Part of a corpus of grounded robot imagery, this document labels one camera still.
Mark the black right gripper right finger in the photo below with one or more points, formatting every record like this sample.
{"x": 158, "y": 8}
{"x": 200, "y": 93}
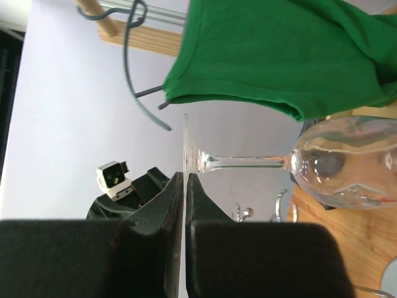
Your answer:
{"x": 257, "y": 259}

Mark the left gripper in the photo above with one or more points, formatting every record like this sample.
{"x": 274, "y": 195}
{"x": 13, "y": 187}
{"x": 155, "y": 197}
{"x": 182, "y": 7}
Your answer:
{"x": 129, "y": 200}

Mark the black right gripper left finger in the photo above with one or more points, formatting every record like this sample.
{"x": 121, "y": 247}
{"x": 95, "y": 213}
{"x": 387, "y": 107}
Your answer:
{"x": 136, "y": 257}

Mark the clear wine glass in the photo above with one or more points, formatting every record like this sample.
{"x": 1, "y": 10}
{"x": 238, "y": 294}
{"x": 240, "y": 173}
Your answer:
{"x": 347, "y": 162}

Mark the chrome wine glass rack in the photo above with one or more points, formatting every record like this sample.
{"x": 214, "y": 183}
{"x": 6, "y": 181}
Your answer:
{"x": 272, "y": 212}

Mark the wooden clothes rack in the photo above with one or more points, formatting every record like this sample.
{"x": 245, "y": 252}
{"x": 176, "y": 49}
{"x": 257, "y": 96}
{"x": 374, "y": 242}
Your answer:
{"x": 120, "y": 33}

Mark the green garment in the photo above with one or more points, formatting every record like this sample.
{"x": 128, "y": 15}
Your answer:
{"x": 307, "y": 59}

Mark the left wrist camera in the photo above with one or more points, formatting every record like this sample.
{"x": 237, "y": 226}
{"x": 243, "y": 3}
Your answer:
{"x": 112, "y": 181}

